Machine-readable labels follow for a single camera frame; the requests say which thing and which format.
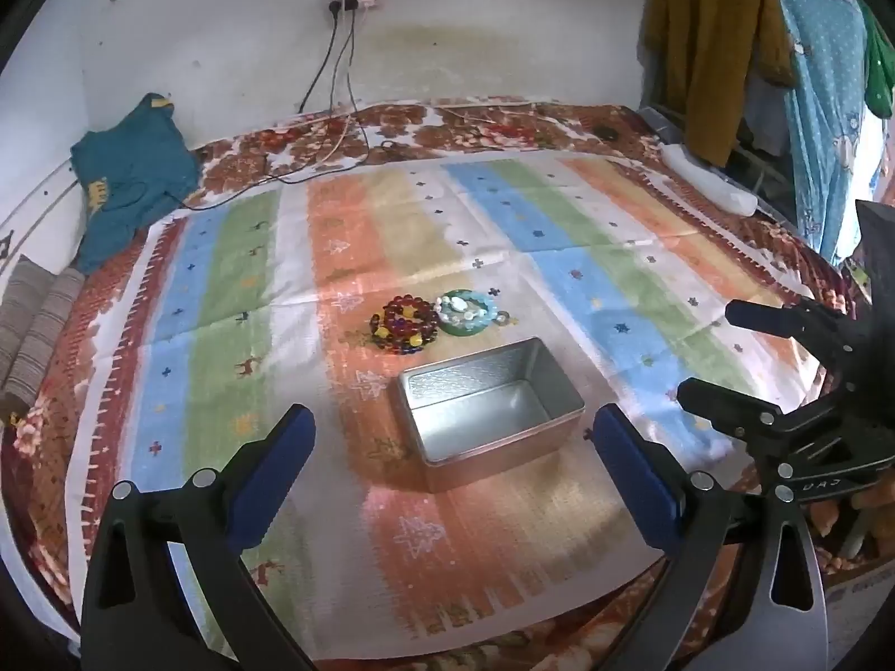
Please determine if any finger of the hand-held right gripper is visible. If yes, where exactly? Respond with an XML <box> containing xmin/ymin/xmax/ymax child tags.
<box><xmin>726</xmin><ymin>299</ymin><xmax>860</xmax><ymax>371</ymax></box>
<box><xmin>677</xmin><ymin>377</ymin><xmax>794</xmax><ymax>466</ymax></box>

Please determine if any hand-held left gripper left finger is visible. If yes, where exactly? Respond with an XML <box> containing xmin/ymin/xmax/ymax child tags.
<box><xmin>80</xmin><ymin>404</ymin><xmax>319</xmax><ymax>671</ymax></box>

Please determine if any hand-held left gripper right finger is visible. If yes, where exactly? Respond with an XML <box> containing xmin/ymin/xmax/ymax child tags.
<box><xmin>593</xmin><ymin>404</ymin><xmax>833</xmax><ymax>671</ymax></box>

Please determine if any silver metal tin box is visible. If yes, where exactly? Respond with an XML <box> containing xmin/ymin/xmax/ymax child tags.
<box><xmin>397</xmin><ymin>337</ymin><xmax>587</xmax><ymax>494</ymax></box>

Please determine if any multicolour bead bracelet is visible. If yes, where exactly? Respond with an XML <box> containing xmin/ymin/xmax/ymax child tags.
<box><xmin>370</xmin><ymin>314</ymin><xmax>440</xmax><ymax>357</ymax></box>

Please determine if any green jade bangle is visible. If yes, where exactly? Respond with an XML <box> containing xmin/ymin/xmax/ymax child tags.
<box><xmin>437</xmin><ymin>289</ymin><xmax>499</xmax><ymax>337</ymax></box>

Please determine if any white oblong object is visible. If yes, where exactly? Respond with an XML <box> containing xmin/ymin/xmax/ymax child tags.
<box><xmin>661</xmin><ymin>143</ymin><xmax>760</xmax><ymax>218</ymax></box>

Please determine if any striped pastel mat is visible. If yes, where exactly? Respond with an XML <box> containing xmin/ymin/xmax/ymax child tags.
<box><xmin>66</xmin><ymin>150</ymin><xmax>816</xmax><ymax>658</ymax></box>

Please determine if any light blue printed cloth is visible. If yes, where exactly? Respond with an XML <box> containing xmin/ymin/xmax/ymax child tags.
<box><xmin>762</xmin><ymin>0</ymin><xmax>885</xmax><ymax>267</ymax></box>

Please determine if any green garment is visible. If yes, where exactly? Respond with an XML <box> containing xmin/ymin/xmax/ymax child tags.
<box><xmin>856</xmin><ymin>0</ymin><xmax>895</xmax><ymax>120</ymax></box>

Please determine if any grey striped pillow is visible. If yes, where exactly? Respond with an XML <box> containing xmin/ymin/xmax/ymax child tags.
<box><xmin>0</xmin><ymin>255</ymin><xmax>86</xmax><ymax>420</ymax></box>

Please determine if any mustard yellow garment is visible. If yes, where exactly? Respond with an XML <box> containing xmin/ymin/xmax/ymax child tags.
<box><xmin>643</xmin><ymin>0</ymin><xmax>798</xmax><ymax>167</ymax></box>

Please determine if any teal shirt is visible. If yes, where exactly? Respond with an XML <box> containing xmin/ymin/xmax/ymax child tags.
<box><xmin>70</xmin><ymin>92</ymin><xmax>202</xmax><ymax>277</ymax></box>

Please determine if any red bead bracelet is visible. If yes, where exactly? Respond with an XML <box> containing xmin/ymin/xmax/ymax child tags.
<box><xmin>381</xmin><ymin>295</ymin><xmax>438</xmax><ymax>326</ymax></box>

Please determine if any white bead bracelet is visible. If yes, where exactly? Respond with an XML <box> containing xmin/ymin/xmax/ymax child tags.
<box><xmin>434</xmin><ymin>294</ymin><xmax>494</xmax><ymax>319</ymax></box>

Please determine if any white cable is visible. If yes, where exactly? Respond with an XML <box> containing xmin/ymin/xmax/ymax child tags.
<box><xmin>269</xmin><ymin>101</ymin><xmax>539</xmax><ymax>176</ymax></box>

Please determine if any black power cable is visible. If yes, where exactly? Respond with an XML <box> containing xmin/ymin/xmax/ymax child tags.
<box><xmin>295</xmin><ymin>8</ymin><xmax>338</xmax><ymax>116</ymax></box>
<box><xmin>178</xmin><ymin>8</ymin><xmax>371</xmax><ymax>212</ymax></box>

